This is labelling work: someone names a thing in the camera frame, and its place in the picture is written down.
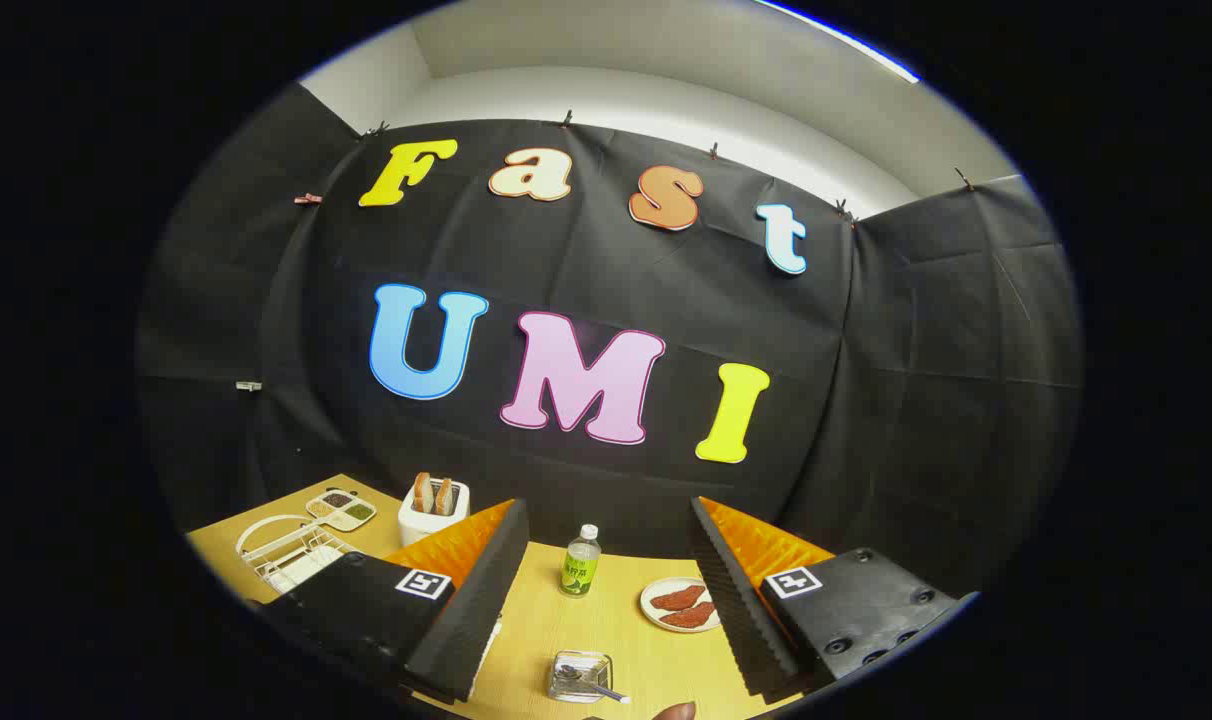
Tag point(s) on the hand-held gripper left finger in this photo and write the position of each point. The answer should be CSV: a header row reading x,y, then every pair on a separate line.
x,y
486,590

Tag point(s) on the white oval dish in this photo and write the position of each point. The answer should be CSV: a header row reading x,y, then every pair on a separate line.
x,y
649,604

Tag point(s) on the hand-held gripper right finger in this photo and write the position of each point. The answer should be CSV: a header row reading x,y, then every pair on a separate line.
x,y
731,600

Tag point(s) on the green label drink bottle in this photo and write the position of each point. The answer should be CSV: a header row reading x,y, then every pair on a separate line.
x,y
579,570

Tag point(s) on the white toaster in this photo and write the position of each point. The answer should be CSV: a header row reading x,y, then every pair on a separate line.
x,y
431,528

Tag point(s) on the red meat slice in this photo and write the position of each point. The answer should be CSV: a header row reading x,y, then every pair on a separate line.
x,y
678,598
688,616

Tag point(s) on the toast slice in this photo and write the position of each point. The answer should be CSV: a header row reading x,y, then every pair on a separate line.
x,y
422,493
445,497

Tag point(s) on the white divided spice tray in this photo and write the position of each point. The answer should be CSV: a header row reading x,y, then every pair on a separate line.
x,y
341,510

